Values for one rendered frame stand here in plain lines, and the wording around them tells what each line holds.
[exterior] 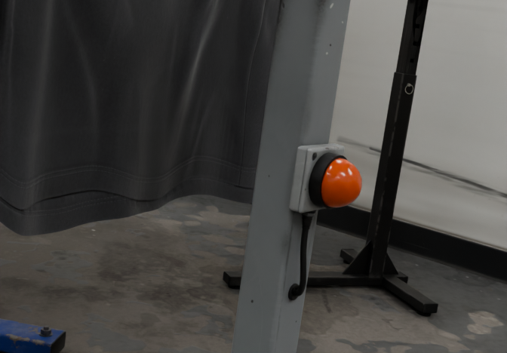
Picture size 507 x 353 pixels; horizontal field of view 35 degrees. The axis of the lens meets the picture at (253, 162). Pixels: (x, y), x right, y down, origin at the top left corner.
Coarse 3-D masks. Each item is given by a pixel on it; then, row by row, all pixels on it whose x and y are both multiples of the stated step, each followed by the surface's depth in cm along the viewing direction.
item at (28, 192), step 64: (0, 0) 71; (64, 0) 77; (128, 0) 81; (192, 0) 90; (256, 0) 98; (0, 64) 72; (64, 64) 78; (128, 64) 84; (192, 64) 92; (256, 64) 101; (0, 128) 73; (64, 128) 80; (128, 128) 86; (192, 128) 96; (256, 128) 103; (0, 192) 75; (64, 192) 82; (128, 192) 87; (192, 192) 99
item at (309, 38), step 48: (288, 0) 60; (336, 0) 60; (288, 48) 60; (336, 48) 61; (288, 96) 60; (288, 144) 61; (336, 144) 63; (288, 192) 61; (288, 240) 62; (240, 288) 65; (288, 288) 63; (240, 336) 65; (288, 336) 65
